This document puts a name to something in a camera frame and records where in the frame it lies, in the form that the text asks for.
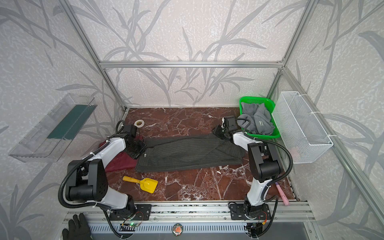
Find dark grey striped shirt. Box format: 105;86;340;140
135;134;246;173

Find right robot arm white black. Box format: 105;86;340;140
213;116;294;225

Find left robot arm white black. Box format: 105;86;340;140
58;121;152;221

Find maroon folded shirt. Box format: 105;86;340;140
99;134;143;173

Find white tape roll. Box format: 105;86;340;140
134;120;145;129

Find light grey shirt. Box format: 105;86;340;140
237;103;275;136

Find yellow toy shovel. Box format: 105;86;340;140
123;176;158;194

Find green plastic basket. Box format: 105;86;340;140
237;97;281;140

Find small green circuit board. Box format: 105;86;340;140
121;222;138;229

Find round red sticker badge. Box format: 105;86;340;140
172;223;183;236

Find purple pink toy tool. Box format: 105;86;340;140
275;182;290;206

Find black glove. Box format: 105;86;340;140
62;213;92;240

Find white wire mesh basket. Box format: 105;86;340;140
272;91;334;164

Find clear plastic wall tray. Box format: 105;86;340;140
9;94;97;163

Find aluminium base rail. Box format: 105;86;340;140
61;201;316;236

